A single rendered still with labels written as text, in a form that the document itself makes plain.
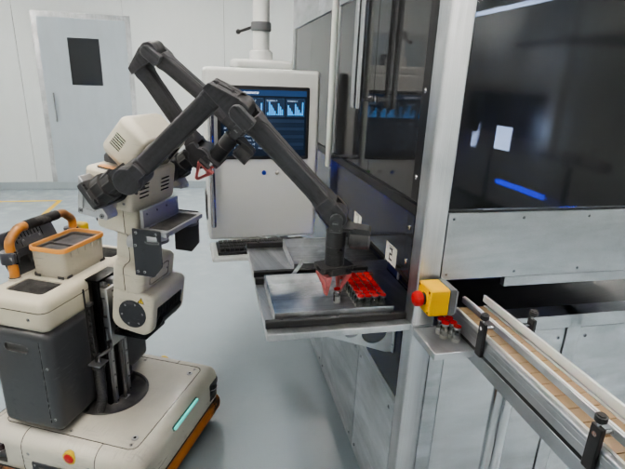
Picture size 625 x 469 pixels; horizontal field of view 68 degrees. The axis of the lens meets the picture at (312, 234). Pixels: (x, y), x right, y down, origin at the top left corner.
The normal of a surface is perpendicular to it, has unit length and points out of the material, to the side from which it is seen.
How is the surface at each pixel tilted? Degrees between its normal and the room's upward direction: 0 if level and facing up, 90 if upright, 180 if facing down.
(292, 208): 90
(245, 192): 90
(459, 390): 90
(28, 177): 90
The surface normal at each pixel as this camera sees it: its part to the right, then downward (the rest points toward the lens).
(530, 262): 0.21, 0.32
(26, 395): -0.24, 0.30
